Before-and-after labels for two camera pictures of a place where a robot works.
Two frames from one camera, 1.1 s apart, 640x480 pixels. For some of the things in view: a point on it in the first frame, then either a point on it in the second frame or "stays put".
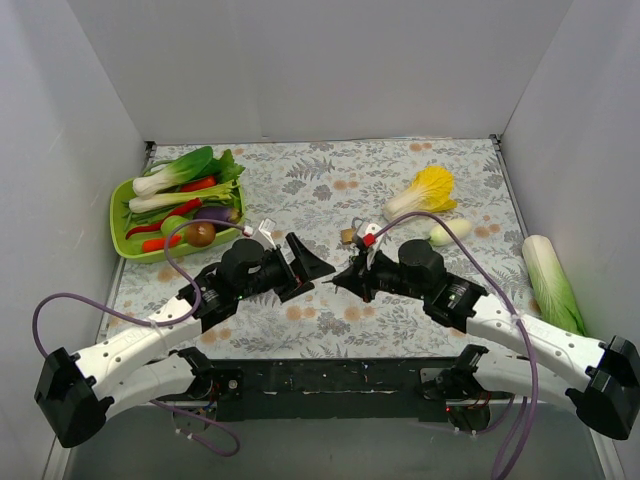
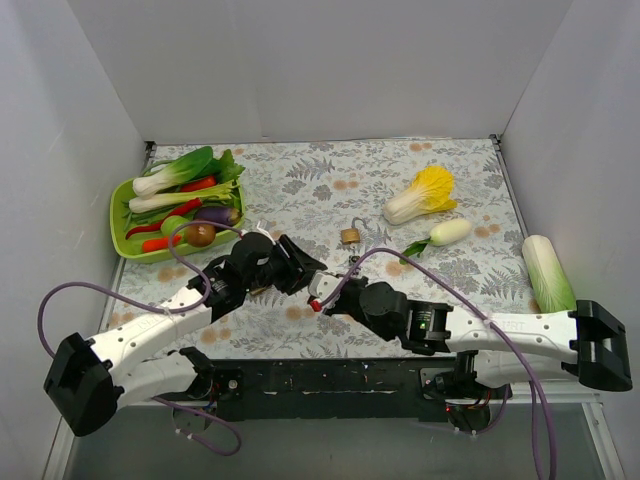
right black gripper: x=364 y=275 to x=338 y=301
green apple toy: x=171 y=222 stays put
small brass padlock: x=348 y=234 stays put
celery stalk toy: x=143 y=204 stays put
